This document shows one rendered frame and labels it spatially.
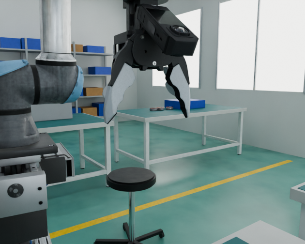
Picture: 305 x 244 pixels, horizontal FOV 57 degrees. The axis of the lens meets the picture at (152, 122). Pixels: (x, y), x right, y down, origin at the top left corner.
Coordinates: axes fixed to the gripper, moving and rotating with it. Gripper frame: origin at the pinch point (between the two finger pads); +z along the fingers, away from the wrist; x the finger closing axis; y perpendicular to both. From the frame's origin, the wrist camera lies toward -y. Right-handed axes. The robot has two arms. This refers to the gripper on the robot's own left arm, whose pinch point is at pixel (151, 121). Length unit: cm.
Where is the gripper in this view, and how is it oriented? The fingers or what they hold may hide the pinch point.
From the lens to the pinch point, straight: 44.8
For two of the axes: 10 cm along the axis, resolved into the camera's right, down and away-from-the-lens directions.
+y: -4.6, -1.4, 8.8
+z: 0.0, 9.9, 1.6
